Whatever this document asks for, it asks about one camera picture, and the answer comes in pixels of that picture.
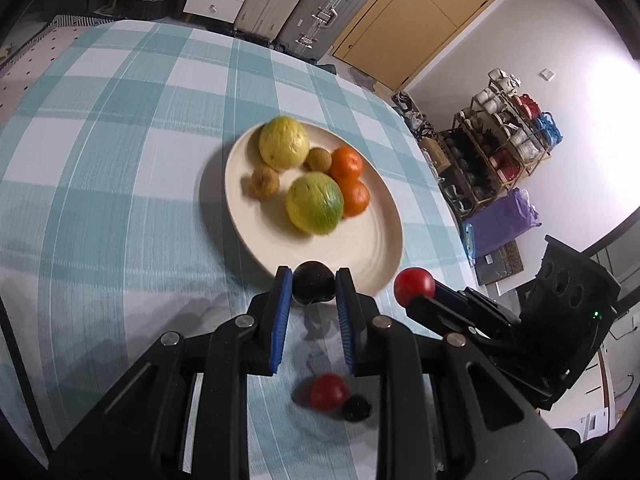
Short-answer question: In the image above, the small yellow brown fruit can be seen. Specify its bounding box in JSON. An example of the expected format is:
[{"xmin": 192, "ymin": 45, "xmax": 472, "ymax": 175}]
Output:
[{"xmin": 250, "ymin": 165, "xmax": 280, "ymax": 200}]

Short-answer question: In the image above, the cream oval plate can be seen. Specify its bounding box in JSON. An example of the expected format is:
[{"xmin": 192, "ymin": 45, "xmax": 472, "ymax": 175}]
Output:
[{"xmin": 224, "ymin": 125, "xmax": 404, "ymax": 296}]

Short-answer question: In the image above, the purple bag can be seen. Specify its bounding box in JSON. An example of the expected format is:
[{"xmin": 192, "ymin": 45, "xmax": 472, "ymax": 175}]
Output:
[{"xmin": 461, "ymin": 188, "xmax": 542, "ymax": 261}]

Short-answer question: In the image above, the small dark plum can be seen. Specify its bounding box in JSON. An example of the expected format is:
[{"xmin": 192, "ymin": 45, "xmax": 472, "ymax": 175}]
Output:
[{"xmin": 341, "ymin": 394, "xmax": 372, "ymax": 422}]

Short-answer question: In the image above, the large orange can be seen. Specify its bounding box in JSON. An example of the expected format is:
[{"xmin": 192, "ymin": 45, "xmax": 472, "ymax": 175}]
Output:
[{"xmin": 337, "ymin": 179, "xmax": 370, "ymax": 218}]

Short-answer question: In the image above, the wooden door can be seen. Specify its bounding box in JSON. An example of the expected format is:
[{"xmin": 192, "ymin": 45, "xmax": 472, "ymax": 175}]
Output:
[{"xmin": 333, "ymin": 0, "xmax": 495, "ymax": 90}]

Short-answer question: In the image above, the teal checked tablecloth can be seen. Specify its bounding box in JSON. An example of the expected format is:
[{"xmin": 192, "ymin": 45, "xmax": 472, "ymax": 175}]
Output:
[{"xmin": 0, "ymin": 19, "xmax": 476, "ymax": 480}]

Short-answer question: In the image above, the silver suitcase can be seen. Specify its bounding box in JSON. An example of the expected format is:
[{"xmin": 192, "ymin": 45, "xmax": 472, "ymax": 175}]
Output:
[{"xmin": 274, "ymin": 0, "xmax": 367, "ymax": 64}]

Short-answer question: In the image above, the brown kiwi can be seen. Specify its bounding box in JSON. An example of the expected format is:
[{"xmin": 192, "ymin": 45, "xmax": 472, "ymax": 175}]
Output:
[{"xmin": 305, "ymin": 146, "xmax": 332, "ymax": 174}]

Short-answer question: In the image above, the green yellow round fruit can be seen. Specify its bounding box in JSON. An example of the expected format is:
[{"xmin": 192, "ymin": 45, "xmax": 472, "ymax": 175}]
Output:
[{"xmin": 285, "ymin": 171, "xmax": 344, "ymax": 235}]

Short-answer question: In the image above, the pale yellow round fruit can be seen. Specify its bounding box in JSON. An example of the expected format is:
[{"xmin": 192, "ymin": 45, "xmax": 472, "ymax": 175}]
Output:
[{"xmin": 258, "ymin": 116, "xmax": 310, "ymax": 172}]

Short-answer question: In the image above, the small orange on plate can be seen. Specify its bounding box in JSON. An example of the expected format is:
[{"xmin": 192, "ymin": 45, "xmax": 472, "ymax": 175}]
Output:
[{"xmin": 329, "ymin": 146, "xmax": 363, "ymax": 180}]

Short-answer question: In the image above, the shoe rack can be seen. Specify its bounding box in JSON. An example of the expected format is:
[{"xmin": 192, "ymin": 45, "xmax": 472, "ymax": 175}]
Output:
[{"xmin": 435, "ymin": 68, "xmax": 563, "ymax": 220}]

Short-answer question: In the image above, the red tomato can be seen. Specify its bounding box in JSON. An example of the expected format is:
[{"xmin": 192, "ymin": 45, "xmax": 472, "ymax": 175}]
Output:
[
  {"xmin": 394, "ymin": 266, "xmax": 436, "ymax": 308},
  {"xmin": 309, "ymin": 374, "xmax": 350, "ymax": 413}
]

